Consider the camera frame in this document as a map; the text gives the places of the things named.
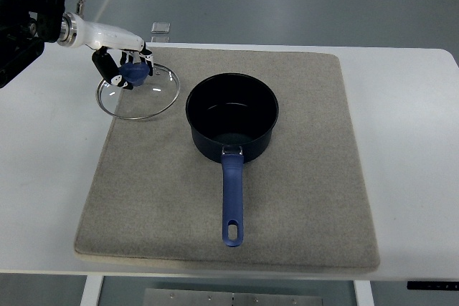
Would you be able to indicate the black table control panel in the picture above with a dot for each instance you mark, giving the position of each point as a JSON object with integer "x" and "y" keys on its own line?
{"x": 432, "y": 285}

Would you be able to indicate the glass pot lid blue knob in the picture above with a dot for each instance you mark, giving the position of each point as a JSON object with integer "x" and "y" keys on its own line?
{"x": 156, "y": 95}

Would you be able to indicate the grey metal base plate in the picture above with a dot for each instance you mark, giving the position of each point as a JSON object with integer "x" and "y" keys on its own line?
{"x": 194, "y": 297}

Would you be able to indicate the white table leg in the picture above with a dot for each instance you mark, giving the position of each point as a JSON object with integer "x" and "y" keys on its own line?
{"x": 363, "y": 293}
{"x": 91, "y": 291}

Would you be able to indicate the white left table leg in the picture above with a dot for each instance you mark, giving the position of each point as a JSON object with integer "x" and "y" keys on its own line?
{"x": 91, "y": 291}

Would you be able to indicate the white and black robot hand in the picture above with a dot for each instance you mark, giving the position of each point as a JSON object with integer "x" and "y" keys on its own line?
{"x": 121, "y": 57}

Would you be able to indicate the white right table leg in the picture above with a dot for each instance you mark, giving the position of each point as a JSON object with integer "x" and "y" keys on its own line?
{"x": 363, "y": 293}

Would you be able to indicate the dark blue saucepan blue handle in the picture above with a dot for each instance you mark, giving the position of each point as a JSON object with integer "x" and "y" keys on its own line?
{"x": 232, "y": 116}

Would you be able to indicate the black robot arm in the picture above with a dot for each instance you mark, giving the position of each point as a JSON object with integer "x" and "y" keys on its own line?
{"x": 26, "y": 26}

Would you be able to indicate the beige fabric mat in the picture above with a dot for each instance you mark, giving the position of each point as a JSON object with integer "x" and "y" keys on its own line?
{"x": 300, "y": 206}

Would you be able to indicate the clear plastic floor piece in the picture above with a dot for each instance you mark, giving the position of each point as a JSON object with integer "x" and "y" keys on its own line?
{"x": 160, "y": 27}

